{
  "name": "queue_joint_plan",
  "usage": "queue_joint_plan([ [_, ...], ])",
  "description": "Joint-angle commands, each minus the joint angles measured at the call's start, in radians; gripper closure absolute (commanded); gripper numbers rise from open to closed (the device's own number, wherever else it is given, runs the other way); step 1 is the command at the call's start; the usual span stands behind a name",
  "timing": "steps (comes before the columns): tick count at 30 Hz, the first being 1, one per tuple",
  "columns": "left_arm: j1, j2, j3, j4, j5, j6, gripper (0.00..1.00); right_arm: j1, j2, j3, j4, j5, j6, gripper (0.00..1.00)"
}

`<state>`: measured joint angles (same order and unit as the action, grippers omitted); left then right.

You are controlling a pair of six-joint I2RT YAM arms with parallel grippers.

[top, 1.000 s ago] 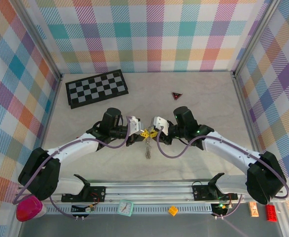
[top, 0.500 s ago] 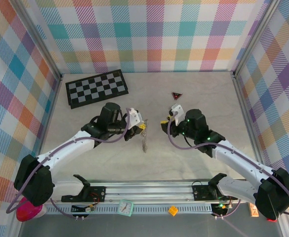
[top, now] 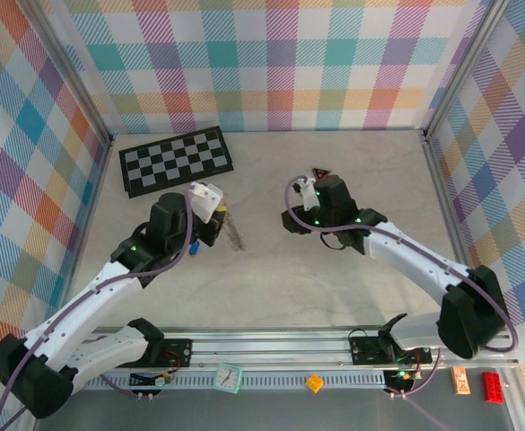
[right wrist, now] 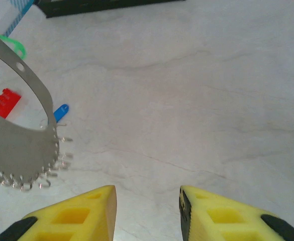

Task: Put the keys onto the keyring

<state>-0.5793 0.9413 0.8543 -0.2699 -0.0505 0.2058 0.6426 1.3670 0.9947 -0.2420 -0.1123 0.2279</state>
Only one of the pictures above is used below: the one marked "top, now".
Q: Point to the clear keyring band with rings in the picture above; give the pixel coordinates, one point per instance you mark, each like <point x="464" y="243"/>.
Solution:
<point x="236" y="233"/>

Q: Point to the blue key tag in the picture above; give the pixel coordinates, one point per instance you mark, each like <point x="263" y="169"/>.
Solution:
<point x="195" y="248"/>

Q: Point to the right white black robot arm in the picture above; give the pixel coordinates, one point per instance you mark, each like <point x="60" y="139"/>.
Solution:
<point x="414" y="265"/>

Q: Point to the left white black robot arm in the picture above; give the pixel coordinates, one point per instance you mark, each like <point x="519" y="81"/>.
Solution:
<point x="87" y="305"/>

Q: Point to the black red triangle piece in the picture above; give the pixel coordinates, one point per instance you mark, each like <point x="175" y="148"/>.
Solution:
<point x="320" y="171"/>

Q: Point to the black grey chessboard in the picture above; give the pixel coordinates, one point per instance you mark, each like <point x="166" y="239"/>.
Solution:
<point x="177" y="161"/>

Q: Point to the small connector board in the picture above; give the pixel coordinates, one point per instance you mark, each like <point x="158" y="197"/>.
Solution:
<point x="154" y="380"/>

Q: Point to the teal toy clock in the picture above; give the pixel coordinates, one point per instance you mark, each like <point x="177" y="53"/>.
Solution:
<point x="229" y="378"/>

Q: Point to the yellow toy brick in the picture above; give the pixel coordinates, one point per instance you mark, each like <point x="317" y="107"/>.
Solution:
<point x="314" y="384"/>

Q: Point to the orange wooden block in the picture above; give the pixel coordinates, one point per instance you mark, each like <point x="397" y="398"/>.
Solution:
<point x="461" y="381"/>

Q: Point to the red toy brick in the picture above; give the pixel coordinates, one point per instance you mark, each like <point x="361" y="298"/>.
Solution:
<point x="493" y="386"/>

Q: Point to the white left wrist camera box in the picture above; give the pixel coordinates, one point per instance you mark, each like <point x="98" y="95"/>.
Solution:
<point x="206" y="199"/>

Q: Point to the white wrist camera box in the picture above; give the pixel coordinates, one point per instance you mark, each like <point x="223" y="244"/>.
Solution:
<point x="309" y="194"/>
<point x="206" y="199"/>

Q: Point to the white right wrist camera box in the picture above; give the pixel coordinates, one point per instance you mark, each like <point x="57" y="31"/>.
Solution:
<point x="309" y="194"/>

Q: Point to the aluminium table side rail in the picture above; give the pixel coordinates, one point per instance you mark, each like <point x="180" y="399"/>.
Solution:
<point x="443" y="193"/>
<point x="95" y="188"/>

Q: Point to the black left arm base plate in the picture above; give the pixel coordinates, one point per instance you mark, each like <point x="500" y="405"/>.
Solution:
<point x="177" y="352"/>

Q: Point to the aluminium mounting rail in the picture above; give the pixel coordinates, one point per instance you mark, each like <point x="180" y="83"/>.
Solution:
<point x="266" y="348"/>

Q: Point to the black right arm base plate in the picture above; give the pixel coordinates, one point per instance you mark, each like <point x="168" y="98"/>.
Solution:
<point x="365" y="350"/>

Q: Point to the aluminium frame post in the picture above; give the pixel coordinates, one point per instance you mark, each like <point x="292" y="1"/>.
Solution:
<point x="464" y="67"/>
<point x="64" y="67"/>

